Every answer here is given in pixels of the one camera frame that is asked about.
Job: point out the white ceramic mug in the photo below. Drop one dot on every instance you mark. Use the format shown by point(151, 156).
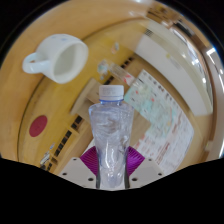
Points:
point(50, 53)

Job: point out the small printed sticker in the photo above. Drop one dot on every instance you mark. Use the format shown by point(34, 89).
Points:
point(115, 47)

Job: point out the clear plastic water bottle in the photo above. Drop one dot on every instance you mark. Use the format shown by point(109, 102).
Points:
point(111, 133)

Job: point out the flat round red coaster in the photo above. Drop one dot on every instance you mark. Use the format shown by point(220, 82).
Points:
point(37, 126)

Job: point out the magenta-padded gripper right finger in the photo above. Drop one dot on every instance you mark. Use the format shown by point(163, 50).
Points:
point(146, 170)

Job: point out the wall poster sheets group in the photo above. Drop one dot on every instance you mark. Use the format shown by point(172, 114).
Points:
point(166, 126)

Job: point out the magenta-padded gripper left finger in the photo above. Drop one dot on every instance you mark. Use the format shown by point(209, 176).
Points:
point(76, 170)

